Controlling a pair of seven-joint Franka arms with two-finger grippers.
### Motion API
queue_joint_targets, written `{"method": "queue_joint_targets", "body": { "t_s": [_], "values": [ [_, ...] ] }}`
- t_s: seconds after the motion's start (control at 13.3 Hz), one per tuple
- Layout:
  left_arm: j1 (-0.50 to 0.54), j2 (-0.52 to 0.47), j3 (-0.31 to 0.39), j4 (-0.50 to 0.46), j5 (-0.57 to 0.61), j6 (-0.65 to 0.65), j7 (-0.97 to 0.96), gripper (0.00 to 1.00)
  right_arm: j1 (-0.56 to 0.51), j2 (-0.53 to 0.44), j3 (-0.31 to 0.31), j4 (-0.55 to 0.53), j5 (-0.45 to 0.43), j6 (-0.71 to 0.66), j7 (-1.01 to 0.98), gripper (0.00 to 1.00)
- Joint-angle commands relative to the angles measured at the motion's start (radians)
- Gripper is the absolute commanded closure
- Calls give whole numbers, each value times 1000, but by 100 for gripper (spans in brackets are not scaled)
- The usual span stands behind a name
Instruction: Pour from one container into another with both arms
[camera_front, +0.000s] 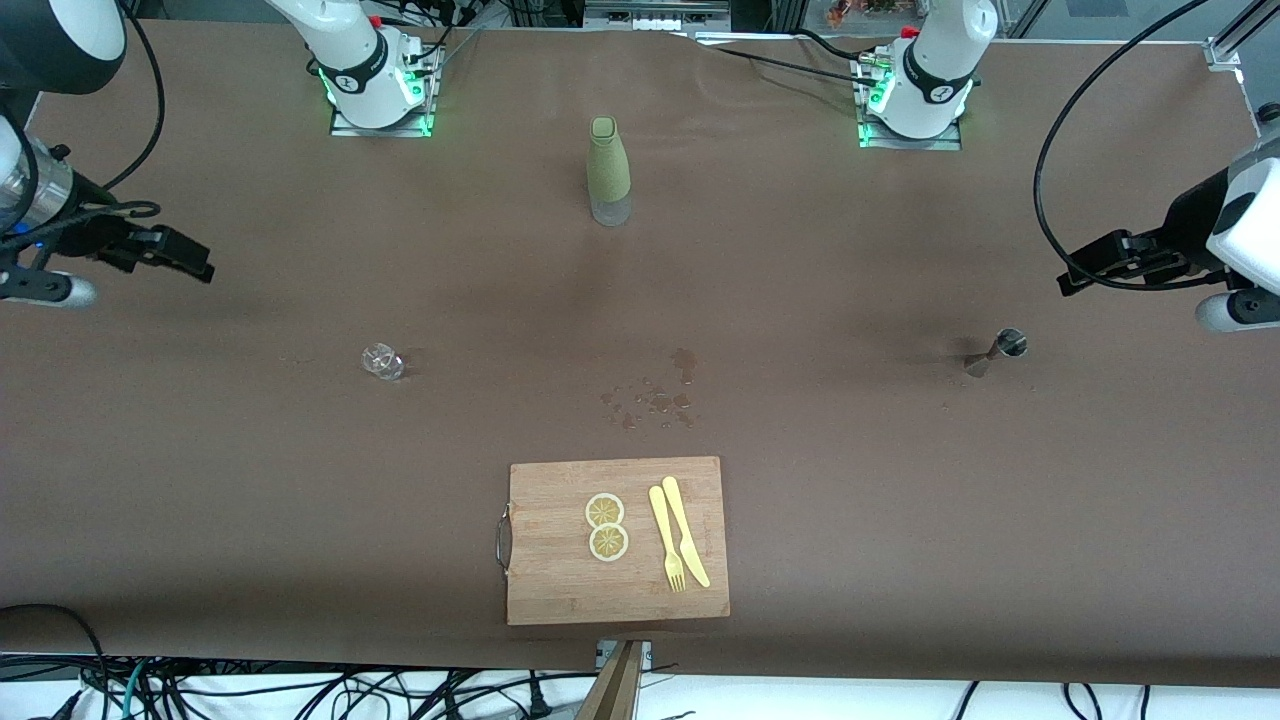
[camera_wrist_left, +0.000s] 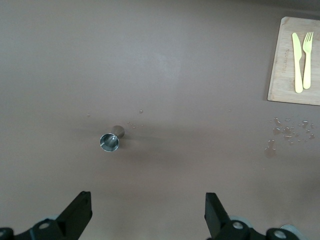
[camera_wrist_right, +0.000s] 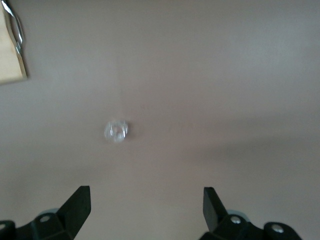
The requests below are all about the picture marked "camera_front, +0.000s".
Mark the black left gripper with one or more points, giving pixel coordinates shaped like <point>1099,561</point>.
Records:
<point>1183,225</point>

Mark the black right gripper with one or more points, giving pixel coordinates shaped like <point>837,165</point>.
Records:
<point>88,237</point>

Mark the steel jigger measuring cup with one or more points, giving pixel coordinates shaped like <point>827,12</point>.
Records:
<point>1012,343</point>

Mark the small clear glass cup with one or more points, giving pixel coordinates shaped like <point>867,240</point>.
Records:
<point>381,361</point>

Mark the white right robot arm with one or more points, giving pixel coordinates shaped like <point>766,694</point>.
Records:
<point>365,60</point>

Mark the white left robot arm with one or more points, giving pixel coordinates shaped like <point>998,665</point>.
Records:
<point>940,60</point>

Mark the brown table mat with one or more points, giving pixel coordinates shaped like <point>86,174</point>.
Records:
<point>900,520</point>

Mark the spilled liquid drops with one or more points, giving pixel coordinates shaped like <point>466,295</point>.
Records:
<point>684,362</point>

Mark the green sleeved glass bottle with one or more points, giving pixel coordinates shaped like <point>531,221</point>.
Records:
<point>608,165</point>

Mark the lemon slice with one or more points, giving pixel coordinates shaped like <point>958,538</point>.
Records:
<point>608,543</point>
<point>604,510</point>

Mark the wooden cutting board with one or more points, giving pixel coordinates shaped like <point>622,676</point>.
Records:
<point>560,580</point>

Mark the yellow plastic knife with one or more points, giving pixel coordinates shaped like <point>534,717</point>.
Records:
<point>684,530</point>

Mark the yellow plastic fork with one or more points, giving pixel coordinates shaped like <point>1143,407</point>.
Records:
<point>662,525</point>

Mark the grey power strip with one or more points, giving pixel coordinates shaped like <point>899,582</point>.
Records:
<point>655,15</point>

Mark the aluminium corner bracket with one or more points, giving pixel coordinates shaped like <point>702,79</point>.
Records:
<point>1225,52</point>

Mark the small metal bracket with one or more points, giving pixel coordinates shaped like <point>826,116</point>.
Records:
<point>645,655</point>

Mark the wooden post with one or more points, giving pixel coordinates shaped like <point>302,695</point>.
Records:
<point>615,695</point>

